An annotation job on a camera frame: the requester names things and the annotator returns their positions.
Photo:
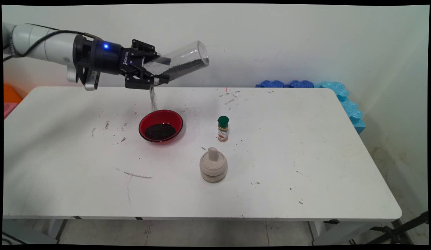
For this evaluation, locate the light blue foam mat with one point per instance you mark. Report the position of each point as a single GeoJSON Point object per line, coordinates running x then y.
{"type": "Point", "coordinates": [351, 111]}

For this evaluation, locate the black tripod legs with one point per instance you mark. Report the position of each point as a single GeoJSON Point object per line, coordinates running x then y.
{"type": "Point", "coordinates": [399, 229]}

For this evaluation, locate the pink foam block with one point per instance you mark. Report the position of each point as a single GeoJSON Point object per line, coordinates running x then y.
{"type": "Point", "coordinates": [8, 109]}

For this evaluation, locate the red plastic bowl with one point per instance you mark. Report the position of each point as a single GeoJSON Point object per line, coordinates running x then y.
{"type": "Point", "coordinates": [149, 119]}

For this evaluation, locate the beige lidded grinder pot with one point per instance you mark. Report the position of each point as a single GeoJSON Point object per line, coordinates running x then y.
{"type": "Point", "coordinates": [213, 168]}

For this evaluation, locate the white table leg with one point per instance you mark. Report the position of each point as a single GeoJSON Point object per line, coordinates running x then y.
{"type": "Point", "coordinates": [57, 229]}
{"type": "Point", "coordinates": [318, 229]}

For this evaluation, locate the black seeds heap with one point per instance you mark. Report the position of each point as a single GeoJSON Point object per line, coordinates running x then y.
{"type": "Point", "coordinates": [160, 132]}
{"type": "Point", "coordinates": [187, 67]}

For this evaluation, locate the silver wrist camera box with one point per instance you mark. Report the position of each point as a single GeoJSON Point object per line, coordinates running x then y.
{"type": "Point", "coordinates": [90, 78]}

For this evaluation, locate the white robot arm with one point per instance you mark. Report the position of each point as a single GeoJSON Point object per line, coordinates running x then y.
{"type": "Point", "coordinates": [52, 45]}

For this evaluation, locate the orange foam block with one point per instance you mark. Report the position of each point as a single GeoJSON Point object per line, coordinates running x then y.
{"type": "Point", "coordinates": [10, 94]}

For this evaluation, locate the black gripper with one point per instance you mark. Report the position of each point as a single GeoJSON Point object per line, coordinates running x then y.
{"type": "Point", "coordinates": [111, 57]}

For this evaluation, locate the clear plastic jar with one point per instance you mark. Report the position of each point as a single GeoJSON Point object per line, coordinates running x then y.
{"type": "Point", "coordinates": [187, 55]}

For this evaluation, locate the dark blue foam piece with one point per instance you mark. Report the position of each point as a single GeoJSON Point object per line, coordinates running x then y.
{"type": "Point", "coordinates": [301, 84]}
{"type": "Point", "coordinates": [271, 84]}

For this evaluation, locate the spice bottle green cap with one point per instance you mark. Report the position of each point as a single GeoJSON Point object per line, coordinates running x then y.
{"type": "Point", "coordinates": [222, 130]}

